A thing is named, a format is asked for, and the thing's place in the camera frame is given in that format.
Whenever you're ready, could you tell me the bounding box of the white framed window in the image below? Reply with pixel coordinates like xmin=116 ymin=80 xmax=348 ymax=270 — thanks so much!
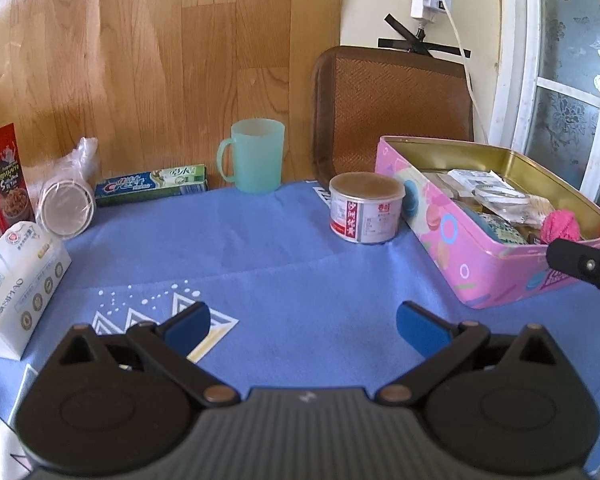
xmin=487 ymin=0 xmax=600 ymax=221

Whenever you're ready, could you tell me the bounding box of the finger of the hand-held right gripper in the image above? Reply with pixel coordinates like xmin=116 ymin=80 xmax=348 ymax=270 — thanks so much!
xmin=546 ymin=237 xmax=600 ymax=301

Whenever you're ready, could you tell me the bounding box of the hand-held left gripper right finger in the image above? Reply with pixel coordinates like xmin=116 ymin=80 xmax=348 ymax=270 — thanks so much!
xmin=375 ymin=301 xmax=573 ymax=408

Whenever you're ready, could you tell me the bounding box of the wooden board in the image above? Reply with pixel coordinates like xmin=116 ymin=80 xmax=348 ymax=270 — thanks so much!
xmin=0 ymin=0 xmax=343 ymax=196

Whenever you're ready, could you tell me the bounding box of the toothpaste box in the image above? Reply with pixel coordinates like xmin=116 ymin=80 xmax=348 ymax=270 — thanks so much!
xmin=94 ymin=163 xmax=209 ymax=207

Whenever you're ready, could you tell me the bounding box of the pink tin box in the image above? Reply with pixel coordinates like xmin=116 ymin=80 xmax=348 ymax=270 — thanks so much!
xmin=376 ymin=135 xmax=600 ymax=310

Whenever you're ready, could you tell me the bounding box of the white power cable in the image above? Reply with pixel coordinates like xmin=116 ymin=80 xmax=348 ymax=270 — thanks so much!
xmin=432 ymin=0 xmax=492 ymax=146

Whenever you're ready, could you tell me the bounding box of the green plastic mug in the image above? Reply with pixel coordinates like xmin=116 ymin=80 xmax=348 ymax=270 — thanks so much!
xmin=217 ymin=118 xmax=286 ymax=194

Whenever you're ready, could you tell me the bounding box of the blue tablecloth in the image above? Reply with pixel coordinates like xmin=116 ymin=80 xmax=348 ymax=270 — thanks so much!
xmin=0 ymin=180 xmax=600 ymax=480

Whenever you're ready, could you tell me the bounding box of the pink knitted toy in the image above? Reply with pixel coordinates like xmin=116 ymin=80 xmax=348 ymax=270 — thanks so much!
xmin=539 ymin=209 xmax=581 ymax=245

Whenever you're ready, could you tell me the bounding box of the bagged plastic cup stack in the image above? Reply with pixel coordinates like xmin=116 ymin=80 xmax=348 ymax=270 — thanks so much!
xmin=34 ymin=136 xmax=100 ymax=240

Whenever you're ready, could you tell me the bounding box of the round can red label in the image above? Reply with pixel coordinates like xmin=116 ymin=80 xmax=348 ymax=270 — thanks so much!
xmin=328 ymin=171 xmax=407 ymax=245

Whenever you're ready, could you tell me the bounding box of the red snack box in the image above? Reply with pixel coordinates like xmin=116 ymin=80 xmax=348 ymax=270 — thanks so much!
xmin=0 ymin=122 xmax=35 ymax=252

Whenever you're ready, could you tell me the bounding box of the brown woven chair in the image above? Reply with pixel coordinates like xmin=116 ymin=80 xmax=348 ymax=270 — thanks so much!
xmin=311 ymin=45 xmax=476 ymax=190

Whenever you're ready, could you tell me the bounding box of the white sachet pack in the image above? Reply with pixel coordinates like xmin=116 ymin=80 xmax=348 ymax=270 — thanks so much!
xmin=447 ymin=169 xmax=506 ymax=191

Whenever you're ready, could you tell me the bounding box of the black tape cross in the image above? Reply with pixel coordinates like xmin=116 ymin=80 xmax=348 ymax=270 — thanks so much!
xmin=377 ymin=14 xmax=472 ymax=59

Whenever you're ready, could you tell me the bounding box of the cotton swab pack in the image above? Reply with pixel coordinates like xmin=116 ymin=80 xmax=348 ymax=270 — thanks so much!
xmin=520 ymin=195 xmax=556 ymax=226

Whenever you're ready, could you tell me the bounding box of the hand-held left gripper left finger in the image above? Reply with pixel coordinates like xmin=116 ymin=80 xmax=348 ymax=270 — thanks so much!
xmin=42 ymin=301 xmax=241 ymax=408

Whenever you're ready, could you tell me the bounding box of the white wet wipes pack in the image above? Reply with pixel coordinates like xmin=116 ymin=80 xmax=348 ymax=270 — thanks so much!
xmin=0 ymin=221 xmax=73 ymax=361

